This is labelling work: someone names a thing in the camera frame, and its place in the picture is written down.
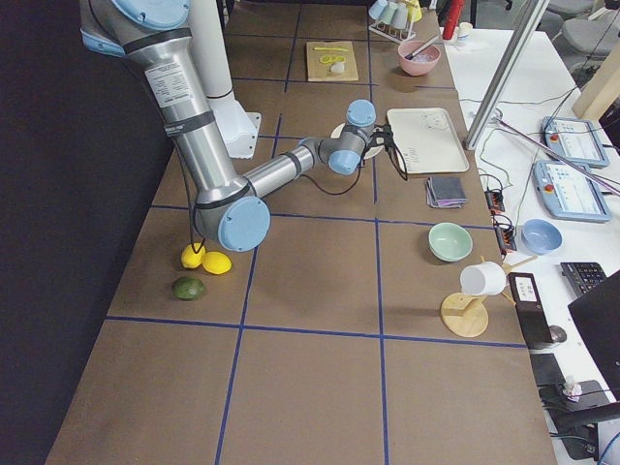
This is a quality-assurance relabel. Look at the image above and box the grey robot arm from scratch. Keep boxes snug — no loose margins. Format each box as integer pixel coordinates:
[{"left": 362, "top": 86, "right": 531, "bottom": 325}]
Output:
[{"left": 79, "top": 1, "right": 376, "bottom": 252}]

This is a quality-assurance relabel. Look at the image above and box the white rectangular tray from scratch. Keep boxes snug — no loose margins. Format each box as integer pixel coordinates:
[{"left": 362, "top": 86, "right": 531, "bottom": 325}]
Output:
[{"left": 387, "top": 108, "right": 469, "bottom": 174}]

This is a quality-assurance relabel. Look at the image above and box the yellow lemon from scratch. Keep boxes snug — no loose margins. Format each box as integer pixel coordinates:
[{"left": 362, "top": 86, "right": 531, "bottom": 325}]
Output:
[
  {"left": 201, "top": 251, "right": 233, "bottom": 275},
  {"left": 180, "top": 243, "right": 205, "bottom": 269}
]

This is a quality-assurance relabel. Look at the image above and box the beige round plate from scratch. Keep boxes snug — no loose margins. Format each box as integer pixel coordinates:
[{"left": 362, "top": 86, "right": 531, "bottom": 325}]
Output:
[{"left": 330, "top": 123, "right": 383, "bottom": 160}]

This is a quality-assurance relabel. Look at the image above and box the green avocado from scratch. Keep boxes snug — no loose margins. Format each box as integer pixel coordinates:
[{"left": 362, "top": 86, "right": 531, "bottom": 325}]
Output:
[{"left": 171, "top": 276, "right": 206, "bottom": 301}]

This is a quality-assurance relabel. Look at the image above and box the green bowl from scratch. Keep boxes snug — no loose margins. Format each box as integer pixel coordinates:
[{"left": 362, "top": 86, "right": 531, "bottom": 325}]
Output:
[{"left": 428, "top": 223, "right": 473, "bottom": 263}]

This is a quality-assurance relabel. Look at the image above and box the grey folded cloth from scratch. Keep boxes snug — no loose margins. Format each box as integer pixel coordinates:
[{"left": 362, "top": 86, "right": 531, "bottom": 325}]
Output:
[{"left": 426, "top": 176, "right": 468, "bottom": 208}]

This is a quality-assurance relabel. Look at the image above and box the bamboo cutting board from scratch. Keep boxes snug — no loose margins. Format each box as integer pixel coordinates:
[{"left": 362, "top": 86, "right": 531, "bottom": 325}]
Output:
[{"left": 305, "top": 41, "right": 358, "bottom": 82}]

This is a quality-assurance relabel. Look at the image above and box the wooden mug stand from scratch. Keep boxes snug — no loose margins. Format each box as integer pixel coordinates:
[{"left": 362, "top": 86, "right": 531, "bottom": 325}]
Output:
[{"left": 440, "top": 256, "right": 538, "bottom": 338}]

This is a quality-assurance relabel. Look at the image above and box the white mug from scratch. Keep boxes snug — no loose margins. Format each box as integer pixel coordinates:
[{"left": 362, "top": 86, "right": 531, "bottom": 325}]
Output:
[{"left": 459, "top": 262, "right": 507, "bottom": 295}]

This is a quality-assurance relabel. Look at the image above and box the yellow plastic knife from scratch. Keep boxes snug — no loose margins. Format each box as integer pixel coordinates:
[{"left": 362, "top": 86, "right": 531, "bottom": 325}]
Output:
[{"left": 313, "top": 46, "right": 349, "bottom": 52}]

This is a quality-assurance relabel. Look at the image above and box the orange circuit board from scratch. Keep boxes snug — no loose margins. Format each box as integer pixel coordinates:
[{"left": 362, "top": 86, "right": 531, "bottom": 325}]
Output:
[{"left": 484, "top": 189, "right": 517, "bottom": 257}]

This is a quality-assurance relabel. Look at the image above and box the pink bowl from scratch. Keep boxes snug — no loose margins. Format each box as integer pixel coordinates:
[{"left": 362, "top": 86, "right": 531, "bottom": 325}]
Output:
[{"left": 397, "top": 40, "right": 442, "bottom": 77}]

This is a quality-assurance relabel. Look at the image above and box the blue bowl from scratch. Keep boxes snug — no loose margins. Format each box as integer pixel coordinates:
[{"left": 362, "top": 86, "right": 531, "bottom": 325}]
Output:
[{"left": 521, "top": 219, "right": 563, "bottom": 255}]

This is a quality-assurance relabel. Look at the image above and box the light blue cup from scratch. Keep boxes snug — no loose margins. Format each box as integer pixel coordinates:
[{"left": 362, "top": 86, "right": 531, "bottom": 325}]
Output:
[{"left": 390, "top": 4, "right": 409, "bottom": 30}]

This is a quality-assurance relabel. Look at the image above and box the grey blue cup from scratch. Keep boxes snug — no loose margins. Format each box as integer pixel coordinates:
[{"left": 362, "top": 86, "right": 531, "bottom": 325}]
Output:
[{"left": 368, "top": 0, "right": 388, "bottom": 20}]

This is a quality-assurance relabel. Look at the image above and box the black box device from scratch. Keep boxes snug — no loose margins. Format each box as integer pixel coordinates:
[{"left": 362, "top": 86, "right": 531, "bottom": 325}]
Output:
[{"left": 508, "top": 272, "right": 553, "bottom": 350}]

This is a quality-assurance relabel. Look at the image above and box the yellow cup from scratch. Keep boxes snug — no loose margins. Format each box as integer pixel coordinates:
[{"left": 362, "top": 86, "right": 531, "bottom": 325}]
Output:
[{"left": 405, "top": 0, "right": 422, "bottom": 24}]

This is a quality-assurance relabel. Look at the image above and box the paper cup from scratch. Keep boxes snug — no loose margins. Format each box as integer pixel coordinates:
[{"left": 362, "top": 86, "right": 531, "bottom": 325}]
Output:
[{"left": 456, "top": 21, "right": 474, "bottom": 45}]

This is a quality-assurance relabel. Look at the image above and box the near teach pendant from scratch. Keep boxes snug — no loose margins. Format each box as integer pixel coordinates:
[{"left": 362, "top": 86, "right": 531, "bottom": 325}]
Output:
[{"left": 533, "top": 161, "right": 611, "bottom": 223}]

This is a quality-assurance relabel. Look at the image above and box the teach pendant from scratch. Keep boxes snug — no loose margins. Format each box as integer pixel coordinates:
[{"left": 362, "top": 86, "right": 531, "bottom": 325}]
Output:
[
  {"left": 533, "top": 161, "right": 611, "bottom": 223},
  {"left": 542, "top": 116, "right": 609, "bottom": 169}
]

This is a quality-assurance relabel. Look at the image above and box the black computer mouse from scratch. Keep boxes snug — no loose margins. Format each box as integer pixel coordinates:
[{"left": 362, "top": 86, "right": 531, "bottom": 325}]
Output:
[{"left": 548, "top": 325, "right": 568, "bottom": 344}]

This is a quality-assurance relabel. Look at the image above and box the red bottle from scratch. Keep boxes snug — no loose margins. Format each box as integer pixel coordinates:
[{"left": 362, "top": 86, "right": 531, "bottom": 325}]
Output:
[{"left": 443, "top": 0, "right": 465, "bottom": 41}]

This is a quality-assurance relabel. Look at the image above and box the black keyboard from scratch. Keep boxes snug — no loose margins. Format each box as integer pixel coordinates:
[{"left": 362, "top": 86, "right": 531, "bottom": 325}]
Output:
[{"left": 560, "top": 262, "right": 607, "bottom": 296}]

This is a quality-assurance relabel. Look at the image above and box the far teach pendant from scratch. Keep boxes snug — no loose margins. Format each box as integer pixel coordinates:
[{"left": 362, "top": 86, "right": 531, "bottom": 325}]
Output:
[{"left": 542, "top": 116, "right": 609, "bottom": 169}]

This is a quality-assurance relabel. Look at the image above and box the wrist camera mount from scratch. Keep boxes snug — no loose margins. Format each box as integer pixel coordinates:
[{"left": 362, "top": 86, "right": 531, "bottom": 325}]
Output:
[{"left": 368, "top": 124, "right": 393, "bottom": 151}]

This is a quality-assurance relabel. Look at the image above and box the white wire cup rack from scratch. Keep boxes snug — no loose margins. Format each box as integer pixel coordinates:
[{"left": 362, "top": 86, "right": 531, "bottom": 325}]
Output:
[{"left": 368, "top": 21, "right": 417, "bottom": 44}]

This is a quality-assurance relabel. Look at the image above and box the metal handled brush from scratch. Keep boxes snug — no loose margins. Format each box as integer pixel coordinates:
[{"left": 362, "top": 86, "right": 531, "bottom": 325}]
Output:
[{"left": 404, "top": 35, "right": 439, "bottom": 60}]

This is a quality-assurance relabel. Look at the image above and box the white pillar mount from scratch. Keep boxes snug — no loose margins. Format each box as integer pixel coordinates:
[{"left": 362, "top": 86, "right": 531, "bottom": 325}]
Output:
[{"left": 188, "top": 0, "right": 262, "bottom": 159}]

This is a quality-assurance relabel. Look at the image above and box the aluminium frame post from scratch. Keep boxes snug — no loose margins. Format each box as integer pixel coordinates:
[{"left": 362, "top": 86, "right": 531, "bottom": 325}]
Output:
[{"left": 464, "top": 0, "right": 549, "bottom": 150}]

